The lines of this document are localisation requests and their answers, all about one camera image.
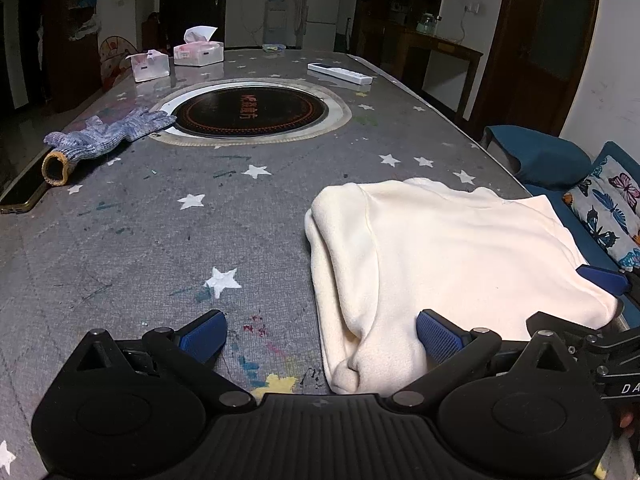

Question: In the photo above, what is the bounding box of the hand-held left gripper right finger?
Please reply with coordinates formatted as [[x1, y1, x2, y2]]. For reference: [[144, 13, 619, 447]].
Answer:
[[392, 309, 576, 408]]

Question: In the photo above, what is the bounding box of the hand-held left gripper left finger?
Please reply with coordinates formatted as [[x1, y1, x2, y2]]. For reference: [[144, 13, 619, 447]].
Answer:
[[75, 309, 257, 408]]

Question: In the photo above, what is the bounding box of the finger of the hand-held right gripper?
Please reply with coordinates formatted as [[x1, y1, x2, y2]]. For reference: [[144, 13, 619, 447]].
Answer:
[[576, 264, 632, 297], [526, 311, 606, 346]]

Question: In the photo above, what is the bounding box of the cream sweatshirt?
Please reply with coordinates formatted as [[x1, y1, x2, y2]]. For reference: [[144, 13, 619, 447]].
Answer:
[[304, 177, 621, 396]]

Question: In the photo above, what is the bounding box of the butterfly-print pillow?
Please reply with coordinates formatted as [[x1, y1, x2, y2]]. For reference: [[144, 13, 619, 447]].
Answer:
[[562, 155, 640, 272]]

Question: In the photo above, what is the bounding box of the grey star-print tablecloth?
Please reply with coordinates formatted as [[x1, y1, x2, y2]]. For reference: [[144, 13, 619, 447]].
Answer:
[[0, 49, 626, 480]]

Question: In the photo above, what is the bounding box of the blue sofa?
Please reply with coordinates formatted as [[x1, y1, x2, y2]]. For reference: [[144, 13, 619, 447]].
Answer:
[[481, 125, 640, 321]]

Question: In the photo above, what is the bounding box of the grey-blue knit glove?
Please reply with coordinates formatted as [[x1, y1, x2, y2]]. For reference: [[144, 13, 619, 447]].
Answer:
[[41, 106, 177, 188]]

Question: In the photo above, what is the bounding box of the round black built-in cooker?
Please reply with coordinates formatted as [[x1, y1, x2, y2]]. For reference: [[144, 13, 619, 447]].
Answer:
[[150, 77, 353, 147]]

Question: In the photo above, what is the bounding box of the dark smartphone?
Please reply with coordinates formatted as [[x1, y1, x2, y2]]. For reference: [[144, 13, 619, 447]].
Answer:
[[0, 162, 51, 215]]

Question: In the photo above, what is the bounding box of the brown wooden glazed door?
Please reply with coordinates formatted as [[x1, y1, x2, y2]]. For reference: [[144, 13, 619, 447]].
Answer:
[[467, 0, 603, 141]]

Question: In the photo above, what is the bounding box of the small white tissue pack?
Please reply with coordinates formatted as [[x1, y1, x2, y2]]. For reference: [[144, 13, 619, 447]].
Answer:
[[125, 49, 170, 83]]

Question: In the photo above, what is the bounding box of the wooden side table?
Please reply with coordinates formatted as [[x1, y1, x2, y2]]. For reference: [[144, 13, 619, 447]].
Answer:
[[380, 22, 485, 126]]

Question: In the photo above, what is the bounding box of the pink-white tissue box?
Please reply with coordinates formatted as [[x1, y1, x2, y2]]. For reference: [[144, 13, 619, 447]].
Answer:
[[173, 25, 224, 67]]

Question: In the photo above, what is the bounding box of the white remote control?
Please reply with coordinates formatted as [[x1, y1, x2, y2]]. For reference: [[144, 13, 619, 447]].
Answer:
[[307, 62, 375, 87]]

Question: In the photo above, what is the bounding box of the round floor fan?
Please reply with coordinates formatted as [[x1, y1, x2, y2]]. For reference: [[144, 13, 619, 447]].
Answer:
[[98, 35, 138, 92]]

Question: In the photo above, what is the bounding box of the white water dispenser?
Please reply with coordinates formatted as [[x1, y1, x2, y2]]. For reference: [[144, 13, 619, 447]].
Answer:
[[264, 2, 287, 46]]

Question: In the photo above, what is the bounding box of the white plastic bag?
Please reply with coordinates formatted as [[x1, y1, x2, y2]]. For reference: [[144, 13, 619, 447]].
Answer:
[[69, 14, 101, 42]]

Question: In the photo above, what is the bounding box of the dark entrance door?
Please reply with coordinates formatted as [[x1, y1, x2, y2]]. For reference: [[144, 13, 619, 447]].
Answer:
[[159, 0, 230, 51]]

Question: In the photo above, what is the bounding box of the dark wooden shelf cabinet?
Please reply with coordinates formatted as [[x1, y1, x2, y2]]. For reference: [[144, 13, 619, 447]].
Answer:
[[350, 0, 448, 56]]

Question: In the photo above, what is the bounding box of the white refrigerator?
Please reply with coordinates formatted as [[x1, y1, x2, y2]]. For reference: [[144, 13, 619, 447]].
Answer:
[[303, 0, 343, 52]]

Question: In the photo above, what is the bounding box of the dark wooden arched wall cabinet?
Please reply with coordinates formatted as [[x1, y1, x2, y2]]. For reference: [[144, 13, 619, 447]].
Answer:
[[0, 0, 103, 113]]

